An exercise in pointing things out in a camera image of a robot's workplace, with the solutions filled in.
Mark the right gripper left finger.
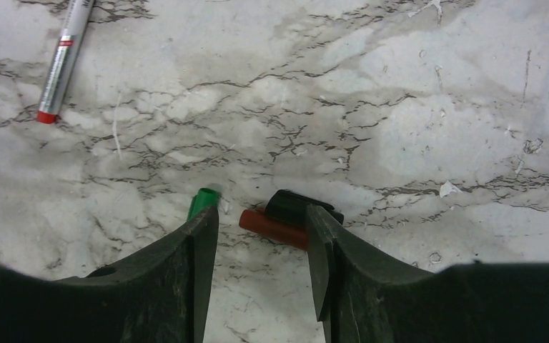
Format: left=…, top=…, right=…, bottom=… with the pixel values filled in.
left=0, top=206, right=219, bottom=342

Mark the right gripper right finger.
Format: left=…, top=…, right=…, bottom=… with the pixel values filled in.
left=306, top=206, right=549, bottom=342

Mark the green pen cap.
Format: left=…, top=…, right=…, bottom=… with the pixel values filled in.
left=187, top=187, right=220, bottom=221

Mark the black pen cap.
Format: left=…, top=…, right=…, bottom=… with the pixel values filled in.
left=264, top=189, right=344, bottom=227

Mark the white pen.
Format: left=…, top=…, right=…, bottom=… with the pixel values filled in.
left=36, top=0, right=95, bottom=124

